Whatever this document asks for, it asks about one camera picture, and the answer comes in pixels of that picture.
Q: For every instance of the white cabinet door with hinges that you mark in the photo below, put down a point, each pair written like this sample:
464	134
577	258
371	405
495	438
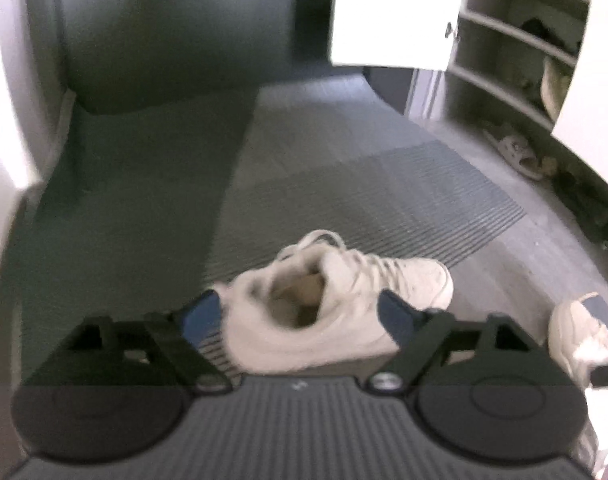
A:
394	10

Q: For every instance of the grey ribbed door mat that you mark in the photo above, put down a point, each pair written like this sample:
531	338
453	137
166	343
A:
359	185

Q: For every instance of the pale slide sandal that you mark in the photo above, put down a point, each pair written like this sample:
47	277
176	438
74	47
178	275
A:
516	150
549	166

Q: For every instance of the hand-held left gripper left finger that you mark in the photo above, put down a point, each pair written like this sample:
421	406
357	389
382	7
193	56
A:
203	315

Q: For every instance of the black entrance door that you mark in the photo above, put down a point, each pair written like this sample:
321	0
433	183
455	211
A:
183	25

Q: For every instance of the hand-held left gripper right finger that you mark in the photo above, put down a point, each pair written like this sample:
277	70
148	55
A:
396	315

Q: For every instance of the metal cabinet hinge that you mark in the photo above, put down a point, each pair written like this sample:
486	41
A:
451	31

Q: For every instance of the dark shoe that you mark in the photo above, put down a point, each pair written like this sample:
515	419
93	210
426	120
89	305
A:
539	30

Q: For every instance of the grey shoe cabinet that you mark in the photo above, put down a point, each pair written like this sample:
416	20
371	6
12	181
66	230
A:
476	45

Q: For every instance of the cream fuzzy slipper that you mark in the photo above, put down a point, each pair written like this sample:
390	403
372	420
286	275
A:
554	90

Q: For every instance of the cream lace-up sneaker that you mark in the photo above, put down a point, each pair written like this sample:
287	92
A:
344	280
569	330

